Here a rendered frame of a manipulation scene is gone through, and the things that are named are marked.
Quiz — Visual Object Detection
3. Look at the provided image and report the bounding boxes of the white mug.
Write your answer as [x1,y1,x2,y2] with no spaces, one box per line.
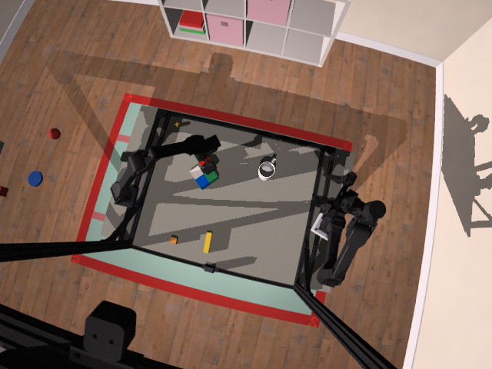
[258,158,276,181]

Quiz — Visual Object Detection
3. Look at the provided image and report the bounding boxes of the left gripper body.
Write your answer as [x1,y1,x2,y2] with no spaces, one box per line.
[195,152,217,175]

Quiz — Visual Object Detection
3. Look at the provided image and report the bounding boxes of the green cube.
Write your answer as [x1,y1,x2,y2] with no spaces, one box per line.
[204,171,219,184]

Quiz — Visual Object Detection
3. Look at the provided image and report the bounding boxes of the yellow flat bar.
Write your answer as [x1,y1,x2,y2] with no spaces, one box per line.
[204,232,212,253]

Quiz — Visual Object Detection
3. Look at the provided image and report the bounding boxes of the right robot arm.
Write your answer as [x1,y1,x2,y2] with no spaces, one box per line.
[317,190,386,288]

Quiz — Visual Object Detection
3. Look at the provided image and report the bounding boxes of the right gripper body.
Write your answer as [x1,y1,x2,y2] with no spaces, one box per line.
[321,171,362,222]

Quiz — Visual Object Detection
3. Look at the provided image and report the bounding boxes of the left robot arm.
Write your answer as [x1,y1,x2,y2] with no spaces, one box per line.
[110,135,221,204]

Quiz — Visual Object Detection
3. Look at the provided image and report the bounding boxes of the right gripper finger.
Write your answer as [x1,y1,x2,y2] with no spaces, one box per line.
[312,194,332,214]
[324,173,348,184]

